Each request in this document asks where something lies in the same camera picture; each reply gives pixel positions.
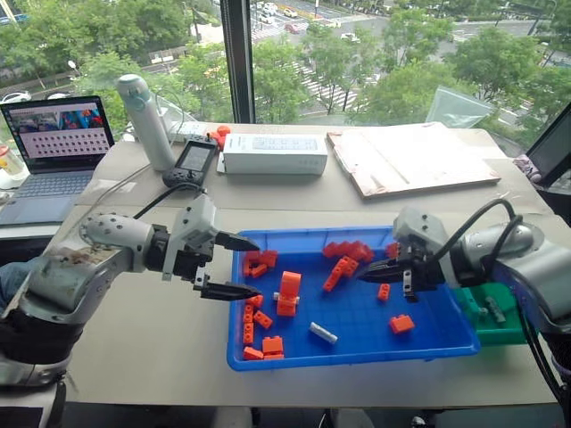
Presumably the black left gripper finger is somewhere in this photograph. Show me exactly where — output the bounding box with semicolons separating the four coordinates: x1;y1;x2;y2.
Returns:
199;281;263;301
215;231;261;252

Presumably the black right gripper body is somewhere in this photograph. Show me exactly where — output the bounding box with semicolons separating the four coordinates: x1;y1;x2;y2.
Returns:
395;242;446;305

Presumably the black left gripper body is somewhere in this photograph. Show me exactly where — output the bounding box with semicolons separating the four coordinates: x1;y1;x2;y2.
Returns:
172;229;220;292

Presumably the blue plastic bin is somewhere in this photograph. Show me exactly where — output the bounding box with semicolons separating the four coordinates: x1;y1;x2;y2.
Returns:
226;226;483;373

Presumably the green plastic bin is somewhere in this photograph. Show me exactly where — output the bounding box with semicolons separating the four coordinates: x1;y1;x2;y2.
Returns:
451;279;531;347

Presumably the long orange toy brick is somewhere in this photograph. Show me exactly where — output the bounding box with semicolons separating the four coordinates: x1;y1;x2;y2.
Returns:
321;257;350;293

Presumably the tall orange brick stack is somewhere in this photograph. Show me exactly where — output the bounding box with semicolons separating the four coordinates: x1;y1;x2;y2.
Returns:
276;270;302;318

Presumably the silver battery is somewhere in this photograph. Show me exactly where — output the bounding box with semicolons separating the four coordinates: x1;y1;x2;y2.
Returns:
484;295;508;324

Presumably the white building brick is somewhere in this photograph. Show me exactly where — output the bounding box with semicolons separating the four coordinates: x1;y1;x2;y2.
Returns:
309;321;339;345

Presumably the white cardboard box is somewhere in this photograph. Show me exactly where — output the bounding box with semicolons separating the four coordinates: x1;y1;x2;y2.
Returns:
220;132;329;177

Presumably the black handheld game console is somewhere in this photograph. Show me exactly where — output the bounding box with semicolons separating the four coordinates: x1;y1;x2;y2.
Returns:
161;135;220;189

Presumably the flat brown cardboard board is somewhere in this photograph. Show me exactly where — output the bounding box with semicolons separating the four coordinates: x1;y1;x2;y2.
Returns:
326;123;502;200

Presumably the orange round toy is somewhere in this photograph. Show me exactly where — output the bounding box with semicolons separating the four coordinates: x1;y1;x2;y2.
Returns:
208;124;232;150

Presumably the white power strip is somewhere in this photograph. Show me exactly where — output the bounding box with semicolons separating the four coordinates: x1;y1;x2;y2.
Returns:
166;119;209;144

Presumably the white water bottle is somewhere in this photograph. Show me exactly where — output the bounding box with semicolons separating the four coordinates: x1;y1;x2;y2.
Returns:
116;73;178;172

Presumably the purple cloth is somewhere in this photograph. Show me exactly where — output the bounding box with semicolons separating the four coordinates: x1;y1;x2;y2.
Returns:
512;152;543;185

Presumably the clear plastic bag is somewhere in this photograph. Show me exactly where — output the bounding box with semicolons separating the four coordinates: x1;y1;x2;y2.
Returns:
425;85;497;131

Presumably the silver laptop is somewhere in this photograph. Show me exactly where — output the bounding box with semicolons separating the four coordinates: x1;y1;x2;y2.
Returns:
0;95;117;226

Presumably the black monitor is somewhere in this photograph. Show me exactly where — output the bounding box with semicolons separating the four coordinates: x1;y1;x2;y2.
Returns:
525;101;571;189

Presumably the blue denim leg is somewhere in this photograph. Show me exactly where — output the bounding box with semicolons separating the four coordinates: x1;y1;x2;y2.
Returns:
0;259;44;313

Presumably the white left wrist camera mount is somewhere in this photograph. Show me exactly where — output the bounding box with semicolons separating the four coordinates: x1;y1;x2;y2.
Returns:
161;193;219;283

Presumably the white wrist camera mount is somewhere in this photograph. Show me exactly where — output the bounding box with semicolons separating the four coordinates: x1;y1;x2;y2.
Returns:
161;193;219;283
392;205;452;269

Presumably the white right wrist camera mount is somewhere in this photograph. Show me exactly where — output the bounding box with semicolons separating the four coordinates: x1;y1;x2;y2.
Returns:
392;205;452;269

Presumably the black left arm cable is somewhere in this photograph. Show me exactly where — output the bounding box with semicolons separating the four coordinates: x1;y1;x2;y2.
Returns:
132;181;208;220

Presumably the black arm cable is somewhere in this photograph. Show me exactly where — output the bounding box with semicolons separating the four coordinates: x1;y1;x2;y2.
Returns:
434;197;524;271
132;181;208;220

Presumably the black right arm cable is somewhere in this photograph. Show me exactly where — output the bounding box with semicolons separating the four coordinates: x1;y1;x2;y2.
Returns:
434;197;524;271

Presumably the black body cable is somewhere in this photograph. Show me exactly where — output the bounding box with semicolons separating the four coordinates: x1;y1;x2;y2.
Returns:
516;300;571;418

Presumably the dark window frame post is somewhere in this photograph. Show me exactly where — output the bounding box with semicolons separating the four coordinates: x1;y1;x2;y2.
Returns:
219;0;257;126

